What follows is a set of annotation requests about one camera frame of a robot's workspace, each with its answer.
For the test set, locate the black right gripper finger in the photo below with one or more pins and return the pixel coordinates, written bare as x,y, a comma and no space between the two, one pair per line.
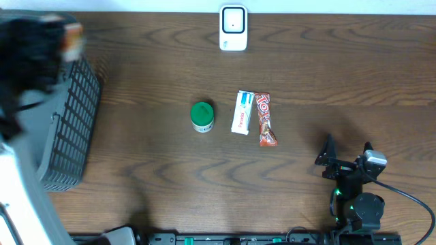
328,153
367,147

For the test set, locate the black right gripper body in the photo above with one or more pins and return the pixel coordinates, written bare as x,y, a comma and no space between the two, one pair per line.
340,169

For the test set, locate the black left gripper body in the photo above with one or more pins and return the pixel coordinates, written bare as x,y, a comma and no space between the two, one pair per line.
28,59

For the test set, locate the orange snack packet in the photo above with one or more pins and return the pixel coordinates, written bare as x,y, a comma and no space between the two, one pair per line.
73,42

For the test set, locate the red chocolate bar wrapper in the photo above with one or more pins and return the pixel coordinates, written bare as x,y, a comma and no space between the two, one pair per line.
267,137

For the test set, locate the white Panadol box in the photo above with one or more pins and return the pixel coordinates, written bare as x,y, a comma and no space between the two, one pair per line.
242,112

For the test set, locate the green lid jar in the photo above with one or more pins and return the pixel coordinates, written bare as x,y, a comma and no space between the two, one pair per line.
202,117

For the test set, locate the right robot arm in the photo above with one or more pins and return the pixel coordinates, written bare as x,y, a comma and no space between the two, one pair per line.
354,209

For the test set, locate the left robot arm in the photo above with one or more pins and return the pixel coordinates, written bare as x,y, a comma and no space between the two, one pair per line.
27,213

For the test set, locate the dark grey plastic basket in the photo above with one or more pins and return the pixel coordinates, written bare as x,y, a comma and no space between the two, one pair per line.
59,127

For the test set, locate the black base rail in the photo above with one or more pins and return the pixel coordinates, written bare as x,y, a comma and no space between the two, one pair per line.
294,238

